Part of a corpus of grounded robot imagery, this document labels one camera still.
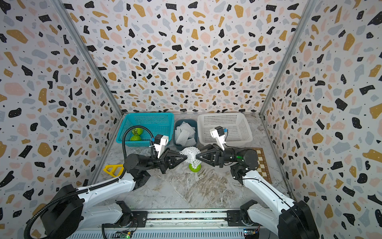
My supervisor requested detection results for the wooden chessboard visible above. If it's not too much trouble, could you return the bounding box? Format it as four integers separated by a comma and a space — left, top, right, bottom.
254, 147, 272, 184

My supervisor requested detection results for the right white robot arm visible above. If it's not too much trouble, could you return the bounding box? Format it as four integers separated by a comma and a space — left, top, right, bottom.
195, 144, 319, 239

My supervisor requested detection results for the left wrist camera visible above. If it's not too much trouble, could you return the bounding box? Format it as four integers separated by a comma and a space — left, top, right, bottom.
152, 134, 169, 158

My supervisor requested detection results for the black corrugated cable conduit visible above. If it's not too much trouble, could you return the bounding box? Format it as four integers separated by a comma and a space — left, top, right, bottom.
23, 125, 156, 239

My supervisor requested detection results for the yellow triangular plastic piece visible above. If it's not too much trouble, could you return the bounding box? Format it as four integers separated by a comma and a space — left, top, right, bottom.
103, 164, 124, 177

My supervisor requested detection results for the teal plastic basket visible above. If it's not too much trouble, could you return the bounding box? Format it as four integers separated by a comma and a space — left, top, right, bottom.
116, 113, 174, 147

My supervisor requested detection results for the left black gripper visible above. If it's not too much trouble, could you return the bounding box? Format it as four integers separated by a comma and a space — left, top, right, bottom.
143, 150, 186, 178

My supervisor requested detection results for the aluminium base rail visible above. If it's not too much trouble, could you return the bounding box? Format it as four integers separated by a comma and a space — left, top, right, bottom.
58, 208, 312, 239

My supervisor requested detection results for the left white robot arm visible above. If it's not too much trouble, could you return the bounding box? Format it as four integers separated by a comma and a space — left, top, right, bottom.
41, 148, 187, 239

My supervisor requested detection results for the white foam net sleeve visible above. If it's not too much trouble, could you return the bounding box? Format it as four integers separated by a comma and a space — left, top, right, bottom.
180, 146, 202, 168

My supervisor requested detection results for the pile of white foam nets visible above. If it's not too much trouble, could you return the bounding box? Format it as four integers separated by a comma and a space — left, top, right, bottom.
177, 124, 195, 147

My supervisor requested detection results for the white plastic basket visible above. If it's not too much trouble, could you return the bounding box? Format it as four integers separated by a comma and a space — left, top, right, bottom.
197, 113, 253, 146

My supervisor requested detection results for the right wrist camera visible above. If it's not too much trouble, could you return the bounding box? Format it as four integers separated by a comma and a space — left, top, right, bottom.
210, 126, 228, 151

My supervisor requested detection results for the green custard apple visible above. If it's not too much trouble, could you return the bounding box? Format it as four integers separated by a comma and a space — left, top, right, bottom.
189, 164, 202, 172
132, 127, 143, 136
130, 135, 142, 141

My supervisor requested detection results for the dark teal small bin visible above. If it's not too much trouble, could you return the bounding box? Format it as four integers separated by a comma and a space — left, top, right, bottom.
172, 119, 198, 150

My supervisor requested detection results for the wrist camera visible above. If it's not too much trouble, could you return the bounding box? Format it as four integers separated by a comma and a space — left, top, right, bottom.
210, 126, 228, 151
152, 134, 169, 158

